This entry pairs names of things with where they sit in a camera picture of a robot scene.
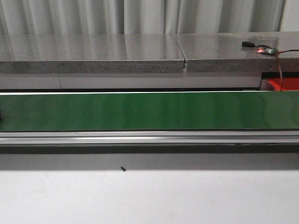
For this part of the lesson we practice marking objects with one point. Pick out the red plastic tray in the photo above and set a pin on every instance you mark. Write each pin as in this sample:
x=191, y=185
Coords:
x=286, y=84

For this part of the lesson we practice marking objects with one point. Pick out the grey stone countertop slab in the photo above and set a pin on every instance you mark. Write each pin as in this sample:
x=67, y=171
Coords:
x=168, y=53

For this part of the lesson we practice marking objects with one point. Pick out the black connector plug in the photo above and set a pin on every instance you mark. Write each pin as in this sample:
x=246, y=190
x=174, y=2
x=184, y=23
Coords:
x=248, y=44

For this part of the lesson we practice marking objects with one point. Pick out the green conveyor belt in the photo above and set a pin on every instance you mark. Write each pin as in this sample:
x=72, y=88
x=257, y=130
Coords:
x=150, y=111

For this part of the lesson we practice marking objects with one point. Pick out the small green circuit board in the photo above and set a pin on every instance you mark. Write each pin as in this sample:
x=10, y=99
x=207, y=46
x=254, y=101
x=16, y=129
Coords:
x=268, y=51

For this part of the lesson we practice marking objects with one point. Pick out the grey pleated curtain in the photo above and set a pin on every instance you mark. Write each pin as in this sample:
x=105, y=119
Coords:
x=146, y=16

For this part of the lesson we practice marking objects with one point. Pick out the aluminium conveyor frame rail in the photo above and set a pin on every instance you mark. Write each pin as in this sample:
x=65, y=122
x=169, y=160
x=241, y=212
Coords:
x=149, y=137

